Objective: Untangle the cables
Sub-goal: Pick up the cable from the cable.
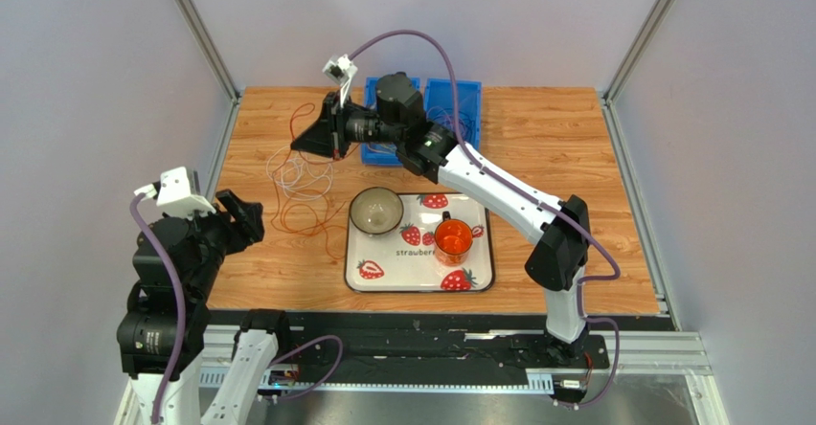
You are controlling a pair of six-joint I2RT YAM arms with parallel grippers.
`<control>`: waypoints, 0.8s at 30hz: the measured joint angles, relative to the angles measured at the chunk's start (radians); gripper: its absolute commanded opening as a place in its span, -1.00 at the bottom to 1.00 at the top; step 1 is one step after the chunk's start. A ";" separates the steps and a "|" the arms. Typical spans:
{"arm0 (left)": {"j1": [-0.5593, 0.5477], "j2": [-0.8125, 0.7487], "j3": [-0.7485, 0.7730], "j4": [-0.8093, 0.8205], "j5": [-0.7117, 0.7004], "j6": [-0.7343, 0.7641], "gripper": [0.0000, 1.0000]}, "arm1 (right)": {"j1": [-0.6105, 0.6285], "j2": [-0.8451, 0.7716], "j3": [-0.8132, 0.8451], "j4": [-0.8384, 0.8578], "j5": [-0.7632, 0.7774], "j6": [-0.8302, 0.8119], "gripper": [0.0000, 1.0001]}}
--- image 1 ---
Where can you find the strawberry print tray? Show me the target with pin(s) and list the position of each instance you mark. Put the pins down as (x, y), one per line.
(403, 261)

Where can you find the orange transparent mug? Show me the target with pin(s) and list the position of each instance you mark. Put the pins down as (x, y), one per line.
(453, 241)

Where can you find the blue plastic bin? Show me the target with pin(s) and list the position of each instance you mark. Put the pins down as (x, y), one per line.
(376, 154)
(438, 102)

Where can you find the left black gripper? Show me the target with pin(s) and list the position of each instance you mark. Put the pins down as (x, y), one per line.
(248, 216)

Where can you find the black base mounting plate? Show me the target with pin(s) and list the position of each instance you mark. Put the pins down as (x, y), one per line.
(442, 349)

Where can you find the right blue plastic bin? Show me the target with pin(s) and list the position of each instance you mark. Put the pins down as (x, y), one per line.
(438, 102)

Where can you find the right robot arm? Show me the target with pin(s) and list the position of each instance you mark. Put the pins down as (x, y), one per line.
(554, 227)

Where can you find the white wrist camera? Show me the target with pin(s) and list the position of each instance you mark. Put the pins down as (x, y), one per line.
(177, 194)
(341, 70)

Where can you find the aluminium frame rail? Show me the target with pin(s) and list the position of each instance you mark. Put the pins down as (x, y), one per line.
(657, 375)

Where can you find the left blue plastic bin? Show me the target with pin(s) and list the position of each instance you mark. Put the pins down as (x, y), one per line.
(376, 154)

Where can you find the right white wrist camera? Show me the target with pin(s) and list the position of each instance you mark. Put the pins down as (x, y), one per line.
(341, 70)

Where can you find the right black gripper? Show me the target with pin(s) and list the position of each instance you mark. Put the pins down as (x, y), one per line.
(336, 126)

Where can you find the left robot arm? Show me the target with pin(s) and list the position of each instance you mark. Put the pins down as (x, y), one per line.
(161, 337)

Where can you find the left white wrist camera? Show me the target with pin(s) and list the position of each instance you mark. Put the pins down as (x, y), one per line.
(177, 194)

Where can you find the beige ceramic bowl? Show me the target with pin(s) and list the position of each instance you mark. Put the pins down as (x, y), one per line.
(376, 211)

